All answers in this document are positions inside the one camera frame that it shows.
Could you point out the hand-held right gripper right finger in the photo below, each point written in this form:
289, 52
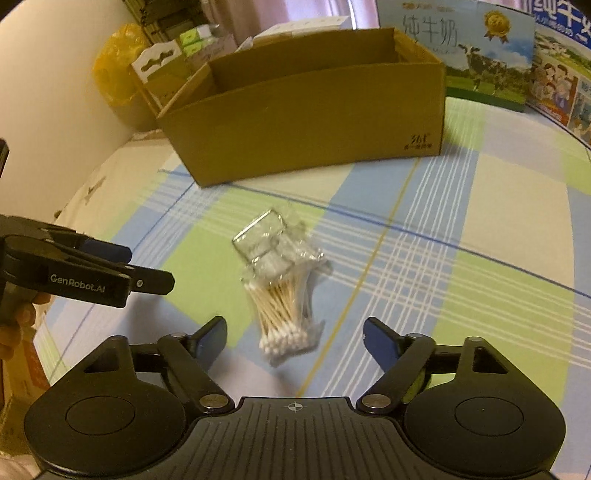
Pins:
381, 344

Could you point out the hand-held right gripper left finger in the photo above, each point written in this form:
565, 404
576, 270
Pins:
210, 344

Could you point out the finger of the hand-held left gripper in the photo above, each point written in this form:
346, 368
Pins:
111, 253
152, 282

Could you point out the pack of cotton swabs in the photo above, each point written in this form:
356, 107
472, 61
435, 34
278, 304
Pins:
281, 318

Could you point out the brown cardboard box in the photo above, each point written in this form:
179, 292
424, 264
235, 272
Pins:
300, 124

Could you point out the person's left hand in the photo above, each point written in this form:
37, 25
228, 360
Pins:
14, 337

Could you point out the beige cartoon print cover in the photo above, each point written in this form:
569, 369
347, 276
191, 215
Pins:
115, 166

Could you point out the brown cardboard carton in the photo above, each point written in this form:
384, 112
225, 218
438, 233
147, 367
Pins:
23, 369

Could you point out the clear plastic packaging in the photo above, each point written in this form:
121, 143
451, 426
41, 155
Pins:
263, 249

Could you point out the plaid tablecloth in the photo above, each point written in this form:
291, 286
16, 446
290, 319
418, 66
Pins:
461, 207

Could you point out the yellow plastic bag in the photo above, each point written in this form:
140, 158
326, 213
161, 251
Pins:
115, 69

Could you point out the bag of green packets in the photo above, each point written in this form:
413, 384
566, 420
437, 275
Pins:
201, 37

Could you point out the pink curtain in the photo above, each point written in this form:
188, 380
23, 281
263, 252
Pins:
277, 9

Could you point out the white box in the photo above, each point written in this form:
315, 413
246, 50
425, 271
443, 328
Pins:
300, 25

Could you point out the light blue milk carton box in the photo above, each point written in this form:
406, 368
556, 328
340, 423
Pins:
485, 55

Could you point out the dark blue milk carton box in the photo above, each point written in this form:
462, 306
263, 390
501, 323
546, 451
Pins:
563, 83

